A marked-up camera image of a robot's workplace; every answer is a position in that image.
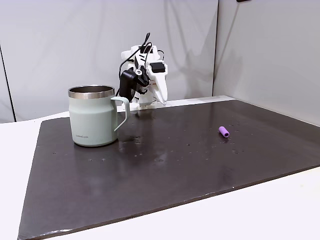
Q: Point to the black camera box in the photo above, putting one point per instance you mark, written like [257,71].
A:
[127,83]

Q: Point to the pale green steel-rimmed mug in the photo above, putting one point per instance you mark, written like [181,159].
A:
[92,120]

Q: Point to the dark grey mat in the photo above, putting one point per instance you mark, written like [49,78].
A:
[160,170]

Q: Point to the purple pen grip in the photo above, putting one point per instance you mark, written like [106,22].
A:
[224,131]

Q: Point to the small black fixture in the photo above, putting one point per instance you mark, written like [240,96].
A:
[243,0]

